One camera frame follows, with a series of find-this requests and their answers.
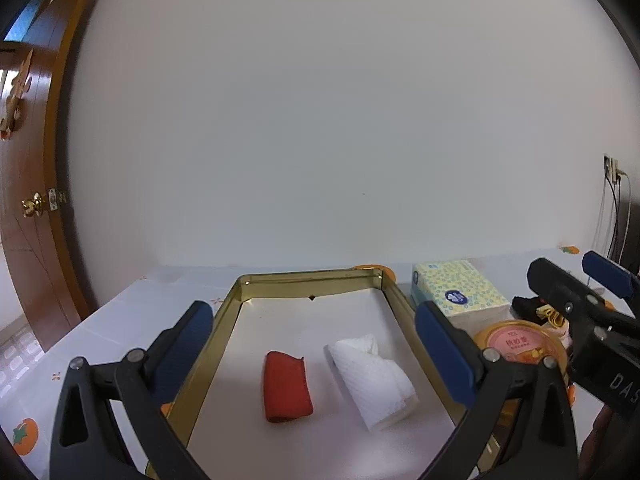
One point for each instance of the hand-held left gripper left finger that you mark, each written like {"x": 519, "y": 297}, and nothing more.
{"x": 187, "y": 340}

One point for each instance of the gold rimmed metal tray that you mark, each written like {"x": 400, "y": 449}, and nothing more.
{"x": 320, "y": 320}

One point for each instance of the brass door knob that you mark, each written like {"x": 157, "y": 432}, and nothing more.
{"x": 32, "y": 205}

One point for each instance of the brown wooden door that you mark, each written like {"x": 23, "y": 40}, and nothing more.
{"x": 30, "y": 270}

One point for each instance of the brass door latch plate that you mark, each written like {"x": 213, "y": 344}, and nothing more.
{"x": 56, "y": 199}

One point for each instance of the red folded cloth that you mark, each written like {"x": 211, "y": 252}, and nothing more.
{"x": 286, "y": 387}

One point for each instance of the persimmon print tablecloth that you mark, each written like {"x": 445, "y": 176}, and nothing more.
{"x": 125, "y": 305}

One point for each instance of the gold door ornament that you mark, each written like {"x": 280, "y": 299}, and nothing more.
{"x": 12, "y": 95}

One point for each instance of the person's right hand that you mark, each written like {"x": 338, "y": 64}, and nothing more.
{"x": 597, "y": 442}

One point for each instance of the yellow bowl with pink lid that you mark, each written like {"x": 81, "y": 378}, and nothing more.
{"x": 520, "y": 341}

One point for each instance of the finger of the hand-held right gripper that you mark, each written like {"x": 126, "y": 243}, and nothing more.
{"x": 605, "y": 270}
{"x": 555, "y": 280}

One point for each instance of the pink sock with yellow trim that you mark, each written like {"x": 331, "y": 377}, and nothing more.
{"x": 565, "y": 337}

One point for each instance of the black sock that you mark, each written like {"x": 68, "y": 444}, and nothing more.
{"x": 525, "y": 306}

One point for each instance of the patterned tissue pack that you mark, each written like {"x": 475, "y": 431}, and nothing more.
{"x": 460, "y": 290}

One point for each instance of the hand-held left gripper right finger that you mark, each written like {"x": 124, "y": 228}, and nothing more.
{"x": 445, "y": 360}

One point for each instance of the white wall socket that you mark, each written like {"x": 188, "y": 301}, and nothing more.
{"x": 611, "y": 166}

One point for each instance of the door transom window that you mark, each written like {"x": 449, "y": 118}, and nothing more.
{"x": 30, "y": 12}

